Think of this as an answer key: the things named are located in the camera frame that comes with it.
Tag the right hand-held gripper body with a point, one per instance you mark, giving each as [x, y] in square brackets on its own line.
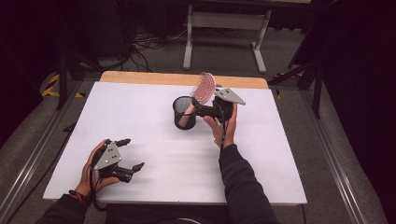
[222, 107]

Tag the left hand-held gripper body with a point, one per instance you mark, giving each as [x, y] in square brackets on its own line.
[108, 157]

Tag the pink hairbrush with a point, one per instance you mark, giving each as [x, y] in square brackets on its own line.
[205, 88]

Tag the black mesh cup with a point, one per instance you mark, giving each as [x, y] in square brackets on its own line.
[183, 121]

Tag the person's right hand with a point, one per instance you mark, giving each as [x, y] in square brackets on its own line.
[229, 130]

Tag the person's left hand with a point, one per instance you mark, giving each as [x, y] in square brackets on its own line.
[85, 177]

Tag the white board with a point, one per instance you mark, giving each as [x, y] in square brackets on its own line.
[174, 155]

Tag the dark red wristband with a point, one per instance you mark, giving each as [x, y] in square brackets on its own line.
[80, 196]

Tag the wooden table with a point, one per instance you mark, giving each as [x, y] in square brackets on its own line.
[149, 78]

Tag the person's lap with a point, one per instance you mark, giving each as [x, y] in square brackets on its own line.
[168, 215]

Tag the black metal stand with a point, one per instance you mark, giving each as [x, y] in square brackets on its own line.
[63, 77]
[317, 90]

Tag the yellow black hazard tape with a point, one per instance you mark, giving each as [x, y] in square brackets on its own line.
[51, 88]

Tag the aluminium floor rail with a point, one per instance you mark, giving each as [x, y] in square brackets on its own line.
[34, 155]
[336, 161]

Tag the white metal desk frame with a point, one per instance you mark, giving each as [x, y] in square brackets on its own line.
[227, 20]

